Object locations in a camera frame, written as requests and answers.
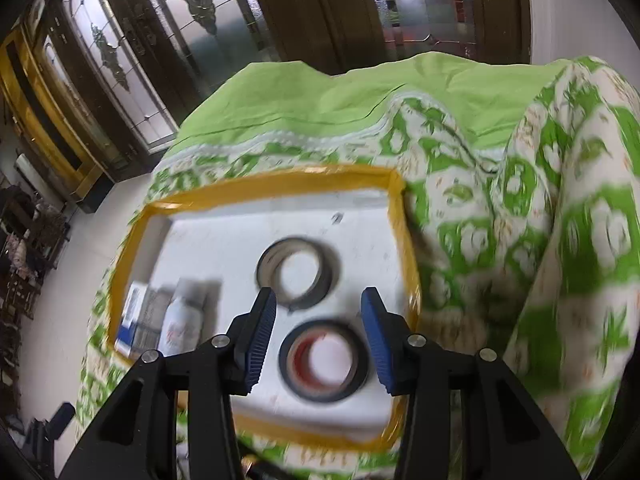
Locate black tape roll red core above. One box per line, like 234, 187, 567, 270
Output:
278, 318, 369, 404

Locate grey white plastic bottle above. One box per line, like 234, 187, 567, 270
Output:
157, 278, 206, 356

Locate black tape roll white core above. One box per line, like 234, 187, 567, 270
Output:
255, 237, 334, 312

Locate white tray with yellow tape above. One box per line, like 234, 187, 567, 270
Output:
107, 165, 421, 452

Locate grey small box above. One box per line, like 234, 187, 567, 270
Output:
134, 289, 171, 353

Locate blue white small box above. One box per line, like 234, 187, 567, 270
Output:
114, 281, 150, 358

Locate green patterned quilt cover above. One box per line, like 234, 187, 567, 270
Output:
74, 53, 640, 480

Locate dark wooden shelf furniture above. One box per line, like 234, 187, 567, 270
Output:
1, 185, 70, 417

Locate gold framed cabinet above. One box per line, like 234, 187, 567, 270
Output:
1, 26, 114, 214

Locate wooden stained glass doors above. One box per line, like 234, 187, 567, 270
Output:
25, 0, 532, 169

